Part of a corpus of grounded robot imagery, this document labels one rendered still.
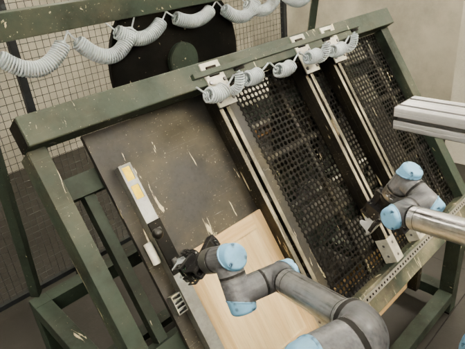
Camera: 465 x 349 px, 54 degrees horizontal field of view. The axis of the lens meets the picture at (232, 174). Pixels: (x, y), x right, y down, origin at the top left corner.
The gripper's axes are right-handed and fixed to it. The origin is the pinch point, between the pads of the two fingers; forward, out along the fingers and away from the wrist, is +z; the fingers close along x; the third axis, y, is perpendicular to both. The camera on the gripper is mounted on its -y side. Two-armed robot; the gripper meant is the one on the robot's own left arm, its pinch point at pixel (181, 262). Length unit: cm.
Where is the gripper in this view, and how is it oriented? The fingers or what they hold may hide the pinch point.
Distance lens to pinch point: 152.4
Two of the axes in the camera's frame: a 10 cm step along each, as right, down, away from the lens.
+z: -5.4, 2.5, 8.0
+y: -5.1, 6.5, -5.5
